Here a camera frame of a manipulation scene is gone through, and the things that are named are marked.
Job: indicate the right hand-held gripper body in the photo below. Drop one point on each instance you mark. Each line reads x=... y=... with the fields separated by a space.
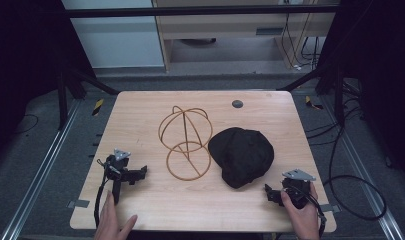
x=296 y=190

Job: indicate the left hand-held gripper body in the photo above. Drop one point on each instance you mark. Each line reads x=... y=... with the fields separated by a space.
x=117 y=168

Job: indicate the person's right hand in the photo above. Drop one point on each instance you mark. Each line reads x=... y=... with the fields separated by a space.
x=303 y=218

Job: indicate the person's left hand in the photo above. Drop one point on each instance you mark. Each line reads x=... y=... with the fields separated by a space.
x=110 y=220

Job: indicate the black hat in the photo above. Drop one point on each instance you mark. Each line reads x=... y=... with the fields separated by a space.
x=241 y=156

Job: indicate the yellow black floor tape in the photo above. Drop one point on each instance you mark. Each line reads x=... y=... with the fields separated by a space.
x=310 y=102
x=97 y=106

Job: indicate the grey round table grommet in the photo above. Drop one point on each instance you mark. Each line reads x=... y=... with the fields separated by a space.
x=237 y=103

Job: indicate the white cabinet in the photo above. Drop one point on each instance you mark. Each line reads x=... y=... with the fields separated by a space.
x=116 y=43

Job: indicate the dark curtain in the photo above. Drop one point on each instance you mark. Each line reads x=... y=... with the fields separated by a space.
x=23 y=66
x=380 y=66

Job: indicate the light wooden desk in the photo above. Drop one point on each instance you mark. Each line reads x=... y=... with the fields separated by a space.
x=223 y=28

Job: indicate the grey metal table bracket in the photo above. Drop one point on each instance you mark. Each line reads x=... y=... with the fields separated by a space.
x=78 y=203
x=331 y=208

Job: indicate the aluminium floor rail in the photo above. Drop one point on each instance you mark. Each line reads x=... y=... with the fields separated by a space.
x=40 y=173
x=363 y=173

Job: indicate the black frame stand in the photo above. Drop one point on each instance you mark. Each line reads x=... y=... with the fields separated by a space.
x=339 y=96
x=61 y=100

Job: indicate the black horizontal frame bar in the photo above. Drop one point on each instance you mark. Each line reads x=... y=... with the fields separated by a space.
x=190 y=11

